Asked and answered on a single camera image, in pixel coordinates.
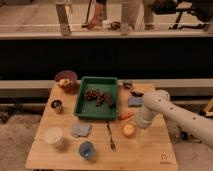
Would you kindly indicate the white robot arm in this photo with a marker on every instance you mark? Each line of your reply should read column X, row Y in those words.
column 158, row 101

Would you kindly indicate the grey folded cloth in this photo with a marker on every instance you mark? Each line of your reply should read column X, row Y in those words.
column 80, row 130

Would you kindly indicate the orange apple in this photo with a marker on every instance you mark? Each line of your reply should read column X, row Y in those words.
column 125, row 131

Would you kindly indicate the black handled knife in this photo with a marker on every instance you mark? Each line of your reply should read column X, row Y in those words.
column 136, row 93

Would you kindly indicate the blue cup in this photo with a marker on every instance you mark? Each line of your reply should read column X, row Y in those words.
column 87, row 150

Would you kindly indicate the orange carrot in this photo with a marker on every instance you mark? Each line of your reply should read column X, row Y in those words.
column 125, row 116

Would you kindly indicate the white paper cup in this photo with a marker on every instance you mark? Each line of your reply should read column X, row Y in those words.
column 54, row 137

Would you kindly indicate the metal fork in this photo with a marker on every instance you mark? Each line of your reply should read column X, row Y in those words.
column 112, row 143

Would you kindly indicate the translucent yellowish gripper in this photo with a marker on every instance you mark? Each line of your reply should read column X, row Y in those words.
column 133, row 127

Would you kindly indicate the small dark tin can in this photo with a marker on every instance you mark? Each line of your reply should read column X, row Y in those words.
column 57, row 106

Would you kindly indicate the dark brown block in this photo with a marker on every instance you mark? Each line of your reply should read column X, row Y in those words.
column 109, row 100

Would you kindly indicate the green plastic tray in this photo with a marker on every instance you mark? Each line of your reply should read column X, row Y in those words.
column 85, row 109

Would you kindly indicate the bunch of dark grapes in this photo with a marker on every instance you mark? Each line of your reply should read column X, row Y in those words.
column 96, row 95

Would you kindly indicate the dark red bowl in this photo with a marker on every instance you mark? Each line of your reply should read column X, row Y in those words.
column 66, row 80

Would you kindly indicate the blue sponge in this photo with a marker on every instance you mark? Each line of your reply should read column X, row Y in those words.
column 135, row 102

